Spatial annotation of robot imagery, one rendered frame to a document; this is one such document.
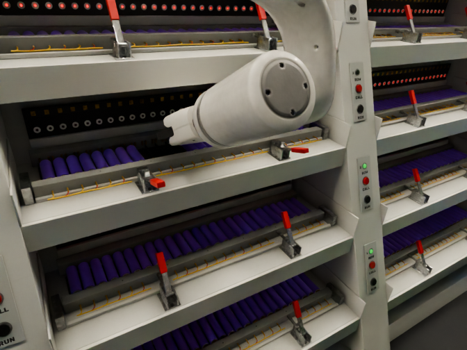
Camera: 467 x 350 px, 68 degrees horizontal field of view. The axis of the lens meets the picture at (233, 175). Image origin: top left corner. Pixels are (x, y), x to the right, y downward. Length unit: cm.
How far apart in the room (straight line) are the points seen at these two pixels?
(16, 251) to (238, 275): 37
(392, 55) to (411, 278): 58
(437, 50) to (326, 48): 65
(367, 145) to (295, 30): 44
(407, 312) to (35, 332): 92
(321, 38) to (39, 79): 36
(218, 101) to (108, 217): 26
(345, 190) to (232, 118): 47
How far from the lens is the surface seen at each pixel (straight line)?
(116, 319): 63
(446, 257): 121
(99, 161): 62
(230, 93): 38
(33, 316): 58
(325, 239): 80
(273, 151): 68
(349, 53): 80
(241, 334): 80
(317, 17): 43
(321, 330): 87
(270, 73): 35
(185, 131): 50
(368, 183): 83
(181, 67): 58
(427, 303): 121
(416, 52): 99
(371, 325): 96
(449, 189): 115
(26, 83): 54
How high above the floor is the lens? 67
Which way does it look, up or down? 10 degrees down
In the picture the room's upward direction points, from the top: 8 degrees counter-clockwise
